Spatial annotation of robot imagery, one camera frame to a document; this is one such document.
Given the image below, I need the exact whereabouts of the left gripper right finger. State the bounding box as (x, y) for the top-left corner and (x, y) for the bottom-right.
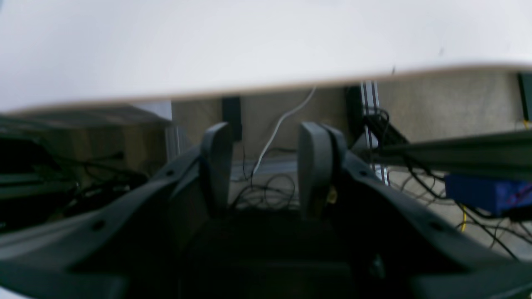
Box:
(298, 122), (347, 219)

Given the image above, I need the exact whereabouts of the white cable on floor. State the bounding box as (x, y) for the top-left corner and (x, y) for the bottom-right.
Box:
(251, 85), (318, 177)

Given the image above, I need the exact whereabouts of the blue box under table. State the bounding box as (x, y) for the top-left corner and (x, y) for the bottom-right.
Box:
(444, 174), (532, 216)

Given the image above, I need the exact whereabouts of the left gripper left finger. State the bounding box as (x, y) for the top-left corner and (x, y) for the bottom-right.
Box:
(201, 122), (233, 216)

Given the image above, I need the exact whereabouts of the aluminium frame rail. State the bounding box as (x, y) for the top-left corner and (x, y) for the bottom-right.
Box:
(361, 130), (532, 181)

